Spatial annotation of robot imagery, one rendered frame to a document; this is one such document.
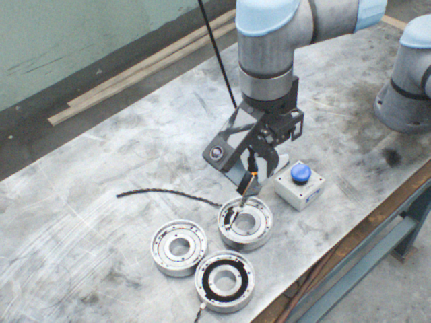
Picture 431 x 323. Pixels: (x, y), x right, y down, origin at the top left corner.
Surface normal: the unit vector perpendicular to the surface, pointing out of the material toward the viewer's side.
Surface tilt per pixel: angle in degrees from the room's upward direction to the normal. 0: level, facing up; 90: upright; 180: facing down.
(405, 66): 92
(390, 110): 72
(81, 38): 90
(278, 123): 0
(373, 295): 0
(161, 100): 0
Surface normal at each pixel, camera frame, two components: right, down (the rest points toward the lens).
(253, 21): -0.49, 0.67
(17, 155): -0.07, -0.63
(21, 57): 0.65, 0.56
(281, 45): 0.34, 0.72
